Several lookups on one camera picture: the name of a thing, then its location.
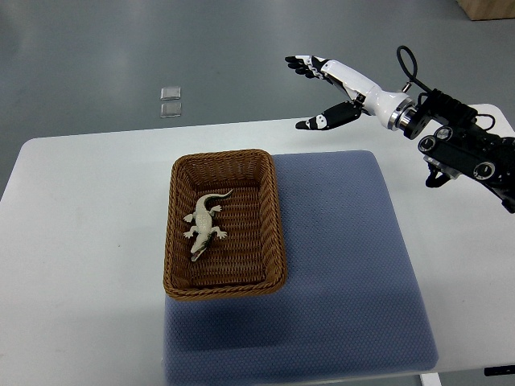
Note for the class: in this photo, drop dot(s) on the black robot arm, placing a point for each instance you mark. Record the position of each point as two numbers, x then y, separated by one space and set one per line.
459 146

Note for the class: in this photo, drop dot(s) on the white table leg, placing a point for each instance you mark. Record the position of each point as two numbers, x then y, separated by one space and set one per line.
430 379

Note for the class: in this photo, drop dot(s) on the blue padded mat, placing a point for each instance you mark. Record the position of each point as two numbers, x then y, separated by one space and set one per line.
351 305

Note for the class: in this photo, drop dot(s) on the upper floor outlet plate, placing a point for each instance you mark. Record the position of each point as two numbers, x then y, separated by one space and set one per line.
169 93

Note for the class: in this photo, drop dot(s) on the brown wicker basket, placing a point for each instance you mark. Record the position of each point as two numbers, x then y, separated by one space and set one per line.
251 260

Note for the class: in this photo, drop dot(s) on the wooden box corner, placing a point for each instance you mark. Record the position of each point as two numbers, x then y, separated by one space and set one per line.
484 10

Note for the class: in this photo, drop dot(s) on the dark toy crocodile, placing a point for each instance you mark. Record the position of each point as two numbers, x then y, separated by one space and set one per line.
203 227

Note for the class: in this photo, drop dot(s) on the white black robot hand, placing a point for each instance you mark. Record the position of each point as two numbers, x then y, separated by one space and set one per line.
392 109

